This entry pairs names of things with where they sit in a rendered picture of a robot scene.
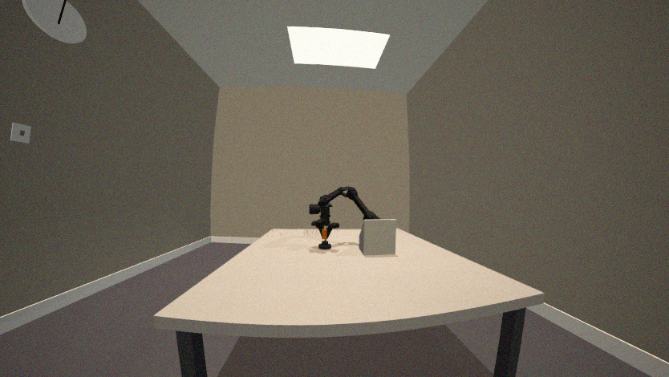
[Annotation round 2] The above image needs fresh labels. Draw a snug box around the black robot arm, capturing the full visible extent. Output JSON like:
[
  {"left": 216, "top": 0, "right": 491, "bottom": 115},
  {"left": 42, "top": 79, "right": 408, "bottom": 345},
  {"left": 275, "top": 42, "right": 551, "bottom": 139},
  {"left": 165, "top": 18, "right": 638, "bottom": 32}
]
[{"left": 309, "top": 186, "right": 380, "bottom": 228}]

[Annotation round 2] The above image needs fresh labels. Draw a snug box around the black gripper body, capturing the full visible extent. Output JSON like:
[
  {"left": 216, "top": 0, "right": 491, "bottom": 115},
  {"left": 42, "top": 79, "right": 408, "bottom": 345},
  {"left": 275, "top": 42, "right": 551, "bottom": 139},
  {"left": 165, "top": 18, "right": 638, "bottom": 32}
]
[{"left": 311, "top": 214, "right": 339, "bottom": 229}]

